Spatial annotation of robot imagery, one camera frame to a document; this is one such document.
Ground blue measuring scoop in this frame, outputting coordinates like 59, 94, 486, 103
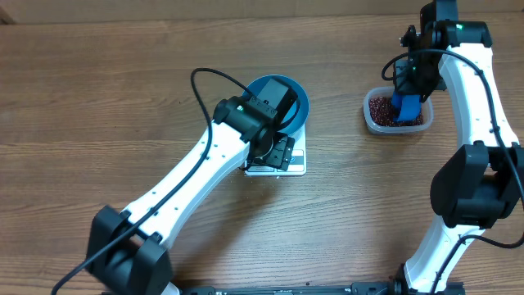
391, 92, 422, 122

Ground teal blue bowl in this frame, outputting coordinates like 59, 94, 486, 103
247, 75, 310, 136

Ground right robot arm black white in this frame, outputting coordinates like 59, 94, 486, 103
387, 1, 523, 294

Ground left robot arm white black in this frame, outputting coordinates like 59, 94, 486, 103
84, 75, 309, 294

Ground white kitchen scale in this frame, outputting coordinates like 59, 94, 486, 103
244, 125, 307, 178

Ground clear plastic container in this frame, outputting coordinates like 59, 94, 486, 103
363, 86, 434, 135

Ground red beans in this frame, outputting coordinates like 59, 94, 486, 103
368, 97, 424, 127

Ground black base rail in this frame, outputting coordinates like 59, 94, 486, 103
171, 280, 466, 295

